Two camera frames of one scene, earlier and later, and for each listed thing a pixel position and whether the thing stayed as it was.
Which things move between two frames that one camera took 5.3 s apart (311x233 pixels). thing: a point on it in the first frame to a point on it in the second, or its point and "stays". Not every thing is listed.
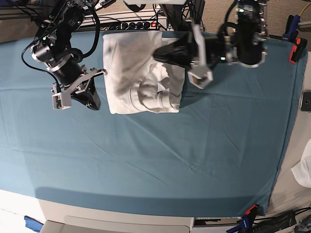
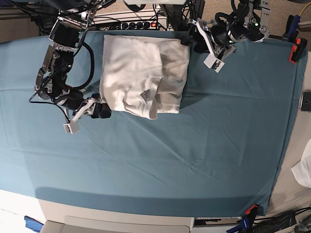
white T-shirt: x=138 y=83 stays
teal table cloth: x=223 y=153 stays
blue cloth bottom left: x=33 y=224 stays
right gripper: x=88 y=97 to x=98 y=110
